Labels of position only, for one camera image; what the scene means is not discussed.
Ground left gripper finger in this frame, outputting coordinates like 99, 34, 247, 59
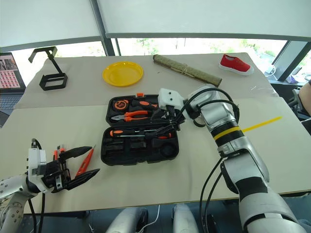
65, 168, 101, 191
59, 146, 93, 161

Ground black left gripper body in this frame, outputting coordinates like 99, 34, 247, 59
40, 157, 73, 194

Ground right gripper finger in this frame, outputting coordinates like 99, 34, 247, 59
145, 122, 177, 134
155, 125, 181, 140

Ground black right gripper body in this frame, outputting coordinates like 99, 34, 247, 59
152, 104, 187, 125

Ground long orange black screwdriver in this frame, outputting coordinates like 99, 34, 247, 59
109, 129, 158, 137
114, 132, 171, 140

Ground orange tester pen screwdriver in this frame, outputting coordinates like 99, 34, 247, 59
75, 145, 97, 178

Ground black plastic tool case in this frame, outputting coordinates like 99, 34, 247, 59
100, 93, 181, 167

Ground short orange black screwdriver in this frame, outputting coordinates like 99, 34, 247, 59
132, 98, 160, 110

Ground orange black tape measure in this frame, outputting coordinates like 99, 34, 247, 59
112, 99, 130, 111

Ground rolled bamboo mat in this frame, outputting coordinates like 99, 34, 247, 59
152, 54, 223, 88

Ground silver rounded shape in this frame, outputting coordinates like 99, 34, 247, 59
172, 203, 200, 233
105, 207, 149, 233

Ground yellow plastic plate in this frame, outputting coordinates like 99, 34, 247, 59
102, 61, 144, 87

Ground black metal stand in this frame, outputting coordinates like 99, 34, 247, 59
28, 46, 69, 92

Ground red canvas shoe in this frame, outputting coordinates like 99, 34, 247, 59
218, 53, 255, 77

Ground yellow plastic strip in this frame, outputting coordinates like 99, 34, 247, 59
242, 116, 283, 133

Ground wide white roller blind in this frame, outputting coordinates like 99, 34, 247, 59
96, 0, 311, 42

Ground open laptop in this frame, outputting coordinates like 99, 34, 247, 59
0, 51, 26, 127

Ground grey office chair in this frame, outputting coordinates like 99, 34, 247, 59
290, 88, 308, 120

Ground broad dark window pillar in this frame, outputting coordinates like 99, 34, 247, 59
270, 40, 311, 82

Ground bystander person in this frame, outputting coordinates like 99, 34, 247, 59
298, 79, 311, 115

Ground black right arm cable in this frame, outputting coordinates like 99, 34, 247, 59
170, 87, 242, 233

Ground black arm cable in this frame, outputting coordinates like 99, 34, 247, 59
170, 87, 242, 233
27, 138, 47, 233

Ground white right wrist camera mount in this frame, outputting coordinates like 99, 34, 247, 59
157, 88, 186, 110

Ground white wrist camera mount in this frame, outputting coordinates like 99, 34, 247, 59
26, 147, 47, 182
157, 88, 186, 110

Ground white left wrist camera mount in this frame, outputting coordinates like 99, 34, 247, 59
26, 147, 47, 182

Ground orange handled pliers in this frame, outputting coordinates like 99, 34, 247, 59
111, 110, 150, 123

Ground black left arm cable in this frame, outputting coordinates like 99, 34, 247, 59
27, 138, 47, 233

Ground thin white cable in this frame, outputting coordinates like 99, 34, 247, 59
138, 204, 161, 231

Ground dark window post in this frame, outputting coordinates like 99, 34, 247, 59
91, 0, 121, 58

